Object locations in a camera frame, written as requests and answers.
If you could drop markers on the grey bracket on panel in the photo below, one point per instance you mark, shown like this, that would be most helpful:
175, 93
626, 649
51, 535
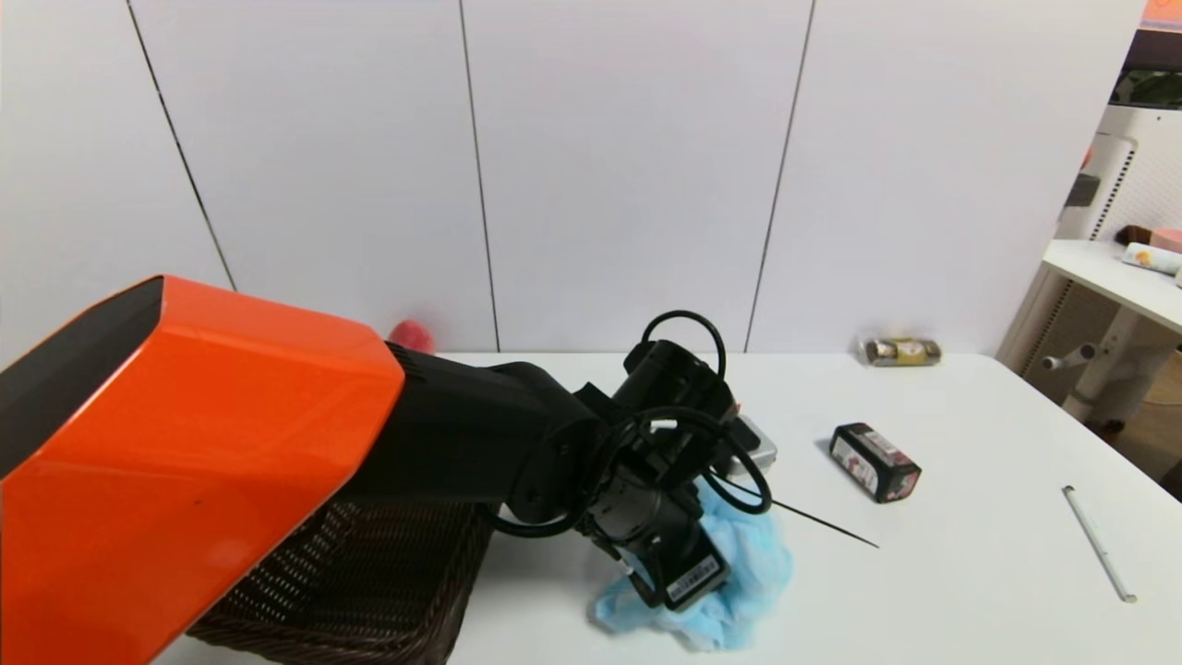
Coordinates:
1079, 190

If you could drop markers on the dark shelf unit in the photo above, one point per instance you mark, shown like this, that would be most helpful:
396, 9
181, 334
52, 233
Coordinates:
1150, 88

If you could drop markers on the light blue mesh bath loofah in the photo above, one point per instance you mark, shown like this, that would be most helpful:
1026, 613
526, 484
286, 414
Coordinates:
759, 573

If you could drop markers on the pink box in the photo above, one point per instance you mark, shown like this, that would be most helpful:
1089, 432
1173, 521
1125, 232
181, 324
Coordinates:
1168, 240

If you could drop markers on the white perforated panel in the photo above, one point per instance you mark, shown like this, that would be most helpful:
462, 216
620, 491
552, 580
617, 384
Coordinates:
1150, 175

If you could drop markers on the thin white pen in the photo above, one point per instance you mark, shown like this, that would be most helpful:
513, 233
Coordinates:
1096, 543

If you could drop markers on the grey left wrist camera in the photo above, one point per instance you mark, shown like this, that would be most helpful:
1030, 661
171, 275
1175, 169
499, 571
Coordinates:
753, 448

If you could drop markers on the orange sign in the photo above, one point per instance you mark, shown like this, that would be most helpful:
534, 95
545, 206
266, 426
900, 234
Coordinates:
1162, 15

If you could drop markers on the small black printed box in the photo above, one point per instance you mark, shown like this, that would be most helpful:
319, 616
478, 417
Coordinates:
873, 462

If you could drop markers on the gold wrapped chocolate pack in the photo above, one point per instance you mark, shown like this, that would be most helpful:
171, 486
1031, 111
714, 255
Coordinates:
900, 352

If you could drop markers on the small dark brown item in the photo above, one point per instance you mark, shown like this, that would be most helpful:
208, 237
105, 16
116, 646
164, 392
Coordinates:
1133, 235

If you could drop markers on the white printed tube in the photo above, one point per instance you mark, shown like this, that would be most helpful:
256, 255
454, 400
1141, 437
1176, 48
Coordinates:
1151, 259

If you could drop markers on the pink peach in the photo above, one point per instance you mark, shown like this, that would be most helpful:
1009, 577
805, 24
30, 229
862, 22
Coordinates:
416, 334

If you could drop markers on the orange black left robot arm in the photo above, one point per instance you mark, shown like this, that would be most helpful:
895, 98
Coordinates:
203, 462

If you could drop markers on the white side table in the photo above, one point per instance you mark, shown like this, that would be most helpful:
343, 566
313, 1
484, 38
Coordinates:
1122, 286

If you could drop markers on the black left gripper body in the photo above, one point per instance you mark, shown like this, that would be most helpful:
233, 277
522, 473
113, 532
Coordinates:
693, 576

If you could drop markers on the dark brown wicker basket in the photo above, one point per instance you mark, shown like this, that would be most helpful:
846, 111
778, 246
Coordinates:
388, 591

